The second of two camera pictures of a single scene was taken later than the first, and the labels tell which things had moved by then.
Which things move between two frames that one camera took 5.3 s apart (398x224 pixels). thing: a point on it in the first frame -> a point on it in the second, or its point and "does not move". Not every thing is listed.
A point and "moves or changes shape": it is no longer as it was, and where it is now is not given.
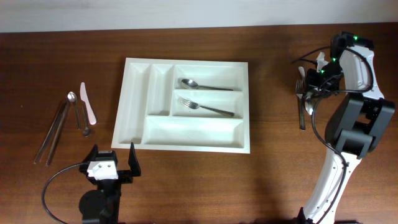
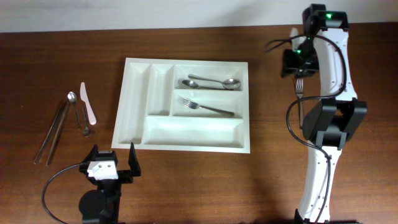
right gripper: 314,86 -> 298,71
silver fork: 196,106 does not move
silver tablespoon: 308,101 moves or changes shape
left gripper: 127,177 does not move
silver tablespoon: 190,84 does not move
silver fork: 300,89 does not move
